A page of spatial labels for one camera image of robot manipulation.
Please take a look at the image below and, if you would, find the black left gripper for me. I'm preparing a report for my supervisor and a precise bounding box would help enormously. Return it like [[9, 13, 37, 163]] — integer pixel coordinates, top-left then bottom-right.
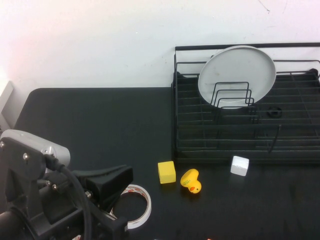
[[34, 164, 134, 240]]

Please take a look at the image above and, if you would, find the light grey round plate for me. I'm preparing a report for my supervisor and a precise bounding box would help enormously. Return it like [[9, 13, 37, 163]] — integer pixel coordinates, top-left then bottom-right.
[[197, 45, 277, 111]]

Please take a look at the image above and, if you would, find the yellow foam cube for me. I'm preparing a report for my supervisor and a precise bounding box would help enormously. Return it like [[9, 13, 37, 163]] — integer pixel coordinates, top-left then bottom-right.
[[157, 160, 177, 185]]

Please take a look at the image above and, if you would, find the yellow rubber duck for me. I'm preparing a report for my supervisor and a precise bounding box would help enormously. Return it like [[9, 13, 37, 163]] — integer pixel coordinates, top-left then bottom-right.
[[180, 168, 203, 195]]

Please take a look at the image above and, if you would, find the black plastic drip tray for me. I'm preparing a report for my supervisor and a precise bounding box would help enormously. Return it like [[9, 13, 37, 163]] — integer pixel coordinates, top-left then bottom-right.
[[171, 69, 320, 165]]

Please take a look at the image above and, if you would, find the grey white side cabinet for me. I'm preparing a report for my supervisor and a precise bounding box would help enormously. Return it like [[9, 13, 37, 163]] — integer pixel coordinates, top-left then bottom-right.
[[0, 80, 15, 131]]

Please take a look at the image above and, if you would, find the white foam cube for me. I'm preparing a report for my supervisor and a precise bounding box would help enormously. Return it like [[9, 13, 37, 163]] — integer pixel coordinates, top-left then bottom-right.
[[230, 155, 250, 177]]

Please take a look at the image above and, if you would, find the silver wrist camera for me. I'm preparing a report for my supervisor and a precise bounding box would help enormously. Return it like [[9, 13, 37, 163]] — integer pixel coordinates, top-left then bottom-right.
[[0, 129, 71, 173]]

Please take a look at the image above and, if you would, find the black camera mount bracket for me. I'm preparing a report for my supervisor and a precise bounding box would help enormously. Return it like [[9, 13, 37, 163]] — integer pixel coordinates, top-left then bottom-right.
[[0, 136, 48, 226]]

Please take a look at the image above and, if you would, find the black wire dish rack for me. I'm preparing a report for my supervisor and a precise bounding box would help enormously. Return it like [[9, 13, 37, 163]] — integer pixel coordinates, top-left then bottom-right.
[[173, 42, 320, 153]]

